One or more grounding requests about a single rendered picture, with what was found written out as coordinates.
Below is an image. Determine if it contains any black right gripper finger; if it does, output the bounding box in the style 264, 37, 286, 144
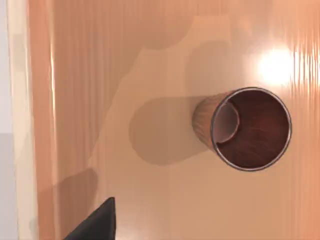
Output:
64, 196, 118, 240

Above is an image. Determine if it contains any shallow salmon-coloured box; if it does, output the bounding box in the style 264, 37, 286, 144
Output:
6, 0, 320, 240

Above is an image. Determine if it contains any brown wooden cup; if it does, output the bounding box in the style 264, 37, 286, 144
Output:
191, 86, 293, 172

